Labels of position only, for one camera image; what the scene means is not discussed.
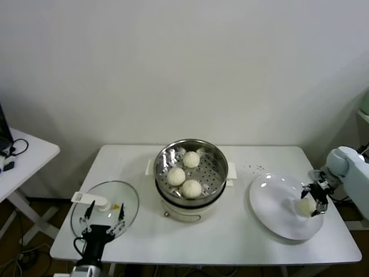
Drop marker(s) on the black laptop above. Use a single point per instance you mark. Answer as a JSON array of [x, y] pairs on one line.
[[4, 130]]

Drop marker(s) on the white steamed baozi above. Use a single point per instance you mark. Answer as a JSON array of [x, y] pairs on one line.
[[191, 189], [306, 207], [176, 176], [191, 159]]

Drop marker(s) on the white shelf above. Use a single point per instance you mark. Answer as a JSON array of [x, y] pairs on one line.
[[363, 116]]

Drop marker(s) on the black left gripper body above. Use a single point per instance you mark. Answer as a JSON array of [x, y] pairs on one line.
[[98, 233]]

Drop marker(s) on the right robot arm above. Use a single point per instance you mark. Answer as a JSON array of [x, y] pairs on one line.
[[354, 173]]

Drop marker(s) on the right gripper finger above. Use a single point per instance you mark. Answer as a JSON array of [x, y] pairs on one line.
[[306, 189], [321, 209]]

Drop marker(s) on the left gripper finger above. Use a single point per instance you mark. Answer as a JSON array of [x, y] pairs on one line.
[[121, 221], [86, 220]]

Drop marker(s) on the small black adapter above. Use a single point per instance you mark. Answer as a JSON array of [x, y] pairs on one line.
[[9, 166]]

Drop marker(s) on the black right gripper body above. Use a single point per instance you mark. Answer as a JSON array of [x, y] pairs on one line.
[[320, 194]]

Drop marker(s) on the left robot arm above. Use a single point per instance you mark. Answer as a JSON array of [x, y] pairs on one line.
[[90, 259]]

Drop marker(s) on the steel steamer basket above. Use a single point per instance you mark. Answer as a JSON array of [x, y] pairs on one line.
[[213, 173]]

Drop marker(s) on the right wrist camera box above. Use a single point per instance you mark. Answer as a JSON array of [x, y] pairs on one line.
[[320, 176]]

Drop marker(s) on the white furniture foot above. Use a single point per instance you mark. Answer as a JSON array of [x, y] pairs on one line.
[[364, 222]]

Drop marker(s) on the white side table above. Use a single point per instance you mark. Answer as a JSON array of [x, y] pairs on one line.
[[34, 155]]

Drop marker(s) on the white round plate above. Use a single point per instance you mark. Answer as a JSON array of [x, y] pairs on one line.
[[268, 202]]

